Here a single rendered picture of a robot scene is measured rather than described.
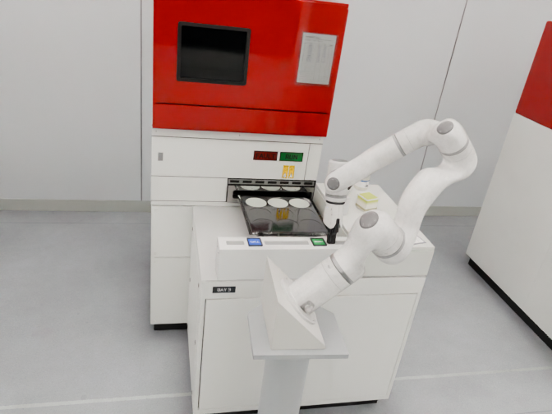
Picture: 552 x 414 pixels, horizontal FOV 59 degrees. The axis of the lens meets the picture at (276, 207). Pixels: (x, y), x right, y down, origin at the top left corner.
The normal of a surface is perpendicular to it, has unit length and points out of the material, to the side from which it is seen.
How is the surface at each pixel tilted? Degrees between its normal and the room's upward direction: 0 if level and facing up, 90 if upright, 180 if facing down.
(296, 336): 90
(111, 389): 0
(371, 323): 90
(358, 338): 90
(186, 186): 90
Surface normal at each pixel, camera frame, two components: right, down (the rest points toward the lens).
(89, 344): 0.12, -0.89
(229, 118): 0.20, 0.46
